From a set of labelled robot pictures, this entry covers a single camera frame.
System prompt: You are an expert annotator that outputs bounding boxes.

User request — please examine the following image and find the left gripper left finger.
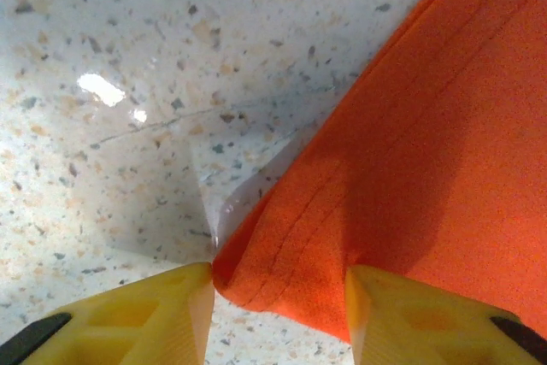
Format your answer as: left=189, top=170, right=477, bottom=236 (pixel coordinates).
left=0, top=261, right=216, bottom=365

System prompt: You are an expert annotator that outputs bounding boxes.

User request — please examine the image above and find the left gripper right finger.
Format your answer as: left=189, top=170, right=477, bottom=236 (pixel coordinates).
left=344, top=263, right=547, bottom=365

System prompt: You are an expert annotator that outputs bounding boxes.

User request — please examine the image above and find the orange t-shirt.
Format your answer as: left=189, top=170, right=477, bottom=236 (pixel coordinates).
left=210, top=0, right=547, bottom=345

